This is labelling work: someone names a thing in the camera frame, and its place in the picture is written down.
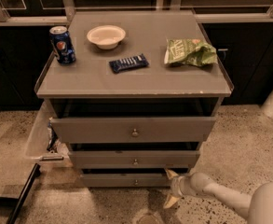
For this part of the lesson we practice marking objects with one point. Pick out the green chip bag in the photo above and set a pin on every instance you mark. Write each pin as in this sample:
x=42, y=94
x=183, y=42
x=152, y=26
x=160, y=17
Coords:
x=195, y=52

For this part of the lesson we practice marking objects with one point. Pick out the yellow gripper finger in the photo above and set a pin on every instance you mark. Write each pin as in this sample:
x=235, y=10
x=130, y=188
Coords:
x=170, y=201
x=170, y=174

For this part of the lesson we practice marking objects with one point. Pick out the grey drawer cabinet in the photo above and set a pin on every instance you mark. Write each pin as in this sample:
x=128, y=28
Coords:
x=89, y=88

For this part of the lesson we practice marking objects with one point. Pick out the blue pepsi can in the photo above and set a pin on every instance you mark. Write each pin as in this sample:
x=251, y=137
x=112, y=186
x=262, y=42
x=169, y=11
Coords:
x=62, y=45

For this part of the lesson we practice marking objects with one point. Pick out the black metal bar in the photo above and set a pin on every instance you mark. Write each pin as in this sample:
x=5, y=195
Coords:
x=24, y=193

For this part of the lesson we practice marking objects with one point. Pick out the white paper bowl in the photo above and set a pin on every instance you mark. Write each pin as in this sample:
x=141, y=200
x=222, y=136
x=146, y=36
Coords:
x=106, y=36

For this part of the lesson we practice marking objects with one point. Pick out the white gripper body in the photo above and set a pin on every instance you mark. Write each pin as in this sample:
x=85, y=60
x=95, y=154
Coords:
x=177, y=187

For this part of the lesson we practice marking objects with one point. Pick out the grey bottom drawer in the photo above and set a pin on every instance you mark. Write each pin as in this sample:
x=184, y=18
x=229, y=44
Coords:
x=124, y=180

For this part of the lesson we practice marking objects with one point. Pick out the grey top drawer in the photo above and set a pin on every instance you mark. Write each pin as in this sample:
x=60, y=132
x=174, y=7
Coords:
x=133, y=130

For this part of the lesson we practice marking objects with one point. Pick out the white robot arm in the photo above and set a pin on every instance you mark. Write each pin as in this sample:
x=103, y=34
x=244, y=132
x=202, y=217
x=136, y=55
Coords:
x=255, y=209

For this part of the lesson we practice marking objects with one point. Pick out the dark blue snack bar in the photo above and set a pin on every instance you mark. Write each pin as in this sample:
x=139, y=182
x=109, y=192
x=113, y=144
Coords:
x=130, y=63

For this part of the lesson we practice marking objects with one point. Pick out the grey drawer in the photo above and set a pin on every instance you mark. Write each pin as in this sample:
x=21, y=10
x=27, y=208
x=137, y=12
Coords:
x=133, y=130
x=124, y=180
x=134, y=159

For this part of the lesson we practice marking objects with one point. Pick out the grey middle drawer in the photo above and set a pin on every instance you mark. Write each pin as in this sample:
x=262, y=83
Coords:
x=134, y=159

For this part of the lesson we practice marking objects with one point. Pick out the metal window frame rail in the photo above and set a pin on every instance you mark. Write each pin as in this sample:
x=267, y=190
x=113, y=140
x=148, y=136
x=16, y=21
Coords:
x=27, y=17

